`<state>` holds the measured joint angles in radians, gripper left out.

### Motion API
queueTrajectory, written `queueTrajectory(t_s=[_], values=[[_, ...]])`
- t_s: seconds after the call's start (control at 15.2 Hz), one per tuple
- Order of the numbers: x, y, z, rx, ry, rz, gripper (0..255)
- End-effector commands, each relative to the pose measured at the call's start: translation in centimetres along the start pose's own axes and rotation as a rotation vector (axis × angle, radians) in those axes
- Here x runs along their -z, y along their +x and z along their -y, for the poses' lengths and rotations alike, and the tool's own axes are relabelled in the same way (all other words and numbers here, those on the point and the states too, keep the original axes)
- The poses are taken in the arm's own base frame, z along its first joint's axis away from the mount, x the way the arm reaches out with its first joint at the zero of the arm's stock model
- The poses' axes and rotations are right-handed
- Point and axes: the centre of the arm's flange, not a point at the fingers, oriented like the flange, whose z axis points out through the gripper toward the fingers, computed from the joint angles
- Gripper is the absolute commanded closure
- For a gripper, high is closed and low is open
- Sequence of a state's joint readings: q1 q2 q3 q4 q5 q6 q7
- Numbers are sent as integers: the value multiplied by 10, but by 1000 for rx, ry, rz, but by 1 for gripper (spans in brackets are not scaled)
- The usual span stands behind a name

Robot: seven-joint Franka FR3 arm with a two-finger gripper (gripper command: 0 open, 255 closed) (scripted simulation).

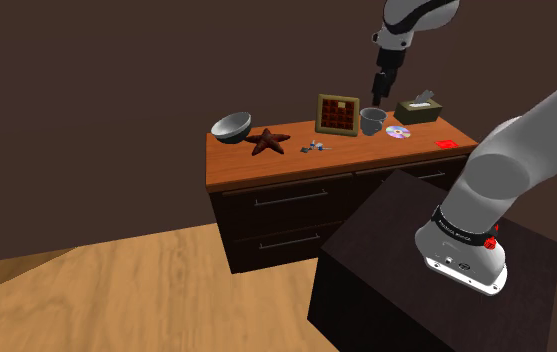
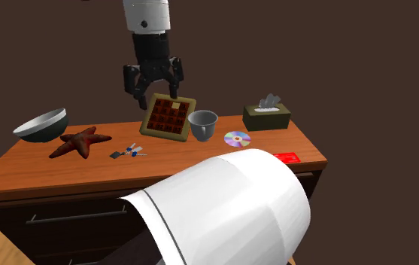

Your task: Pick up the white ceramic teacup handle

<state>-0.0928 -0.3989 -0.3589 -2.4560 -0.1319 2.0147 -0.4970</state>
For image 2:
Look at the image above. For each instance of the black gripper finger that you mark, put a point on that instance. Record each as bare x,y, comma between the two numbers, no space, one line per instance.
177,71
131,79

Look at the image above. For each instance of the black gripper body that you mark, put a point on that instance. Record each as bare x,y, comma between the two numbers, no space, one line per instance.
152,55

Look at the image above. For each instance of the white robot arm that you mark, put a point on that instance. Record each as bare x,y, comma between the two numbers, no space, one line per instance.
223,205

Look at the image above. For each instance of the sliding number puzzle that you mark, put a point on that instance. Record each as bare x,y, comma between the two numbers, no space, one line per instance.
168,117

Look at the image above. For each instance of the grey cup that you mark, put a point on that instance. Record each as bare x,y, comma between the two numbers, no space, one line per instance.
203,126

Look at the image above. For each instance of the bunch of keys with tags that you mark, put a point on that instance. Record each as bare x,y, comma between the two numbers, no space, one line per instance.
128,151

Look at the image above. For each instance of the red-brown starfish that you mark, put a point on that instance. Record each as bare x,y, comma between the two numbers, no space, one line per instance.
80,142

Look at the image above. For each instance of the shiny compact disc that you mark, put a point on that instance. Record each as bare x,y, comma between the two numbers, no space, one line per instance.
237,139

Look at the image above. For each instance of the dark bowl with white inside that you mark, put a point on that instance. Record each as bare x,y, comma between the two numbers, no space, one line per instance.
46,130

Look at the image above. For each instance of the olive tissue box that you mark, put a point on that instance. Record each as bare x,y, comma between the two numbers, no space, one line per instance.
266,116

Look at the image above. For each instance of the wooden chest of drawers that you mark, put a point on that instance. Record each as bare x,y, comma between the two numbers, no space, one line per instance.
84,172

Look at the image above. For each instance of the red card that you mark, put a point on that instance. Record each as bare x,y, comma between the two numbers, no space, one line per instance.
288,158

